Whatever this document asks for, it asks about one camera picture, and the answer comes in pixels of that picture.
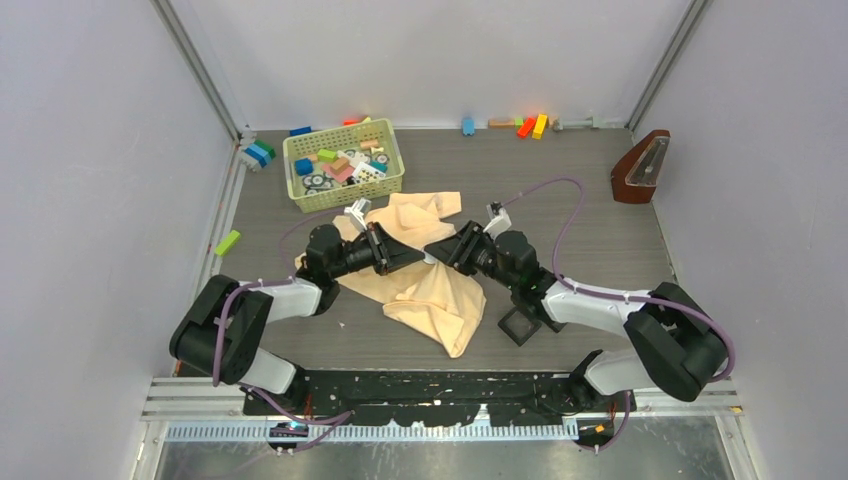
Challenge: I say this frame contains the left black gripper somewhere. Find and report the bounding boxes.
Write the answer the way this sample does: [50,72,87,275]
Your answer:
[329,222,424,279]

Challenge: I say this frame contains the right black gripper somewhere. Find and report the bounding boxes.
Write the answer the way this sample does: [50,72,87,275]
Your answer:
[425,221,519,292]

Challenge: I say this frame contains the cream yellow garment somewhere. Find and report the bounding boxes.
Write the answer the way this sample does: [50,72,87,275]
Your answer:
[294,191,488,360]

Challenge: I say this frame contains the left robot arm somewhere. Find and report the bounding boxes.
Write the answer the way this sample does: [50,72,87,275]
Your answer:
[169,222,425,414]

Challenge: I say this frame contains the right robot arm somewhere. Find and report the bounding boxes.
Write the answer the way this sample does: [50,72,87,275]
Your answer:
[424,222,734,411]

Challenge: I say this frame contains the pink block in basket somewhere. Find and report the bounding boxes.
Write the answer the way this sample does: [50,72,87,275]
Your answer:
[322,163,354,185]

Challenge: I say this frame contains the green plastic basket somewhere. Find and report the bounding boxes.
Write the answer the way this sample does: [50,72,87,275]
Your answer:
[282,119,405,213]

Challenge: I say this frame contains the green block in basket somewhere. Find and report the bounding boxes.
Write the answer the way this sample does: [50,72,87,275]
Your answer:
[316,149,338,163]

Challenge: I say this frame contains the blue cube in basket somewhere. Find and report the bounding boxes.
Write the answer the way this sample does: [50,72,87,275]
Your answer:
[293,157,314,176]

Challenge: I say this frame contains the light blue block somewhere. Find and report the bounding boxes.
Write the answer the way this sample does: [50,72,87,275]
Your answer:
[461,117,476,136]

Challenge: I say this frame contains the tan wooden block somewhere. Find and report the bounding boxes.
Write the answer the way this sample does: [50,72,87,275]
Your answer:
[488,118,515,129]

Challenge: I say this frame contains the orange block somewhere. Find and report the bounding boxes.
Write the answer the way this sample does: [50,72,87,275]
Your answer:
[516,117,536,138]

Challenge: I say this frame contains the blue block behind basket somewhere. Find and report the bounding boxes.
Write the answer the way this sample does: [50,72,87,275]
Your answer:
[289,126,313,137]

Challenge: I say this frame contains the lime green block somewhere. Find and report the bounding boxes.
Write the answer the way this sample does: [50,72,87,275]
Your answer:
[213,230,241,256]

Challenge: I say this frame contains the blue green stacked blocks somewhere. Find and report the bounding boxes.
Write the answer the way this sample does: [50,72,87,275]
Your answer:
[240,140,277,172]

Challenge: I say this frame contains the brown metronome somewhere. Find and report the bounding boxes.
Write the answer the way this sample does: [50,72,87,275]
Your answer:
[610,130,671,204]

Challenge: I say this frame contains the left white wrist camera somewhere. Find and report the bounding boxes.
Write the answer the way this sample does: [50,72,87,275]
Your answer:
[343,198,372,232]

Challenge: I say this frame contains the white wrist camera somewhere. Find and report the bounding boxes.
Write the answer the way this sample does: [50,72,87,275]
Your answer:
[343,198,372,232]
[484,202,512,239]

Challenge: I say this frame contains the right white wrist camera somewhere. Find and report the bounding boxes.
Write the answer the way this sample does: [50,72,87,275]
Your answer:
[484,202,512,239]

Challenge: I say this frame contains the black square frame left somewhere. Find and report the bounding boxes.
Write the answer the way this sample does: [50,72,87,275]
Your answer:
[497,307,542,347]

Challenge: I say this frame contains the black square frame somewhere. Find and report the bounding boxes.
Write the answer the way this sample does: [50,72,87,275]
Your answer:
[540,312,567,333]
[497,307,542,347]

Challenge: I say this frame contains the black square frame right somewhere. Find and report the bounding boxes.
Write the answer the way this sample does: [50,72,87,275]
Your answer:
[540,312,567,333]

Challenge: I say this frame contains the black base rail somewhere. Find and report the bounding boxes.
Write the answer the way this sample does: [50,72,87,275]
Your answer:
[243,370,635,427]

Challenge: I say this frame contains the yellow block at wall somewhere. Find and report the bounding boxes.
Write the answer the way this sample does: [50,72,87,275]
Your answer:
[531,114,548,140]

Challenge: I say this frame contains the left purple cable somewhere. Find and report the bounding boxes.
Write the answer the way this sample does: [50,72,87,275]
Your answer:
[210,210,352,455]

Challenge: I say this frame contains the purple cable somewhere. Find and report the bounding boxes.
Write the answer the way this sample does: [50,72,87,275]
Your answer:
[493,176,738,455]
[210,210,352,455]

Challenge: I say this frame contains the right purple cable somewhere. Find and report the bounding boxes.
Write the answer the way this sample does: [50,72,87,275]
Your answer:
[493,176,738,455]

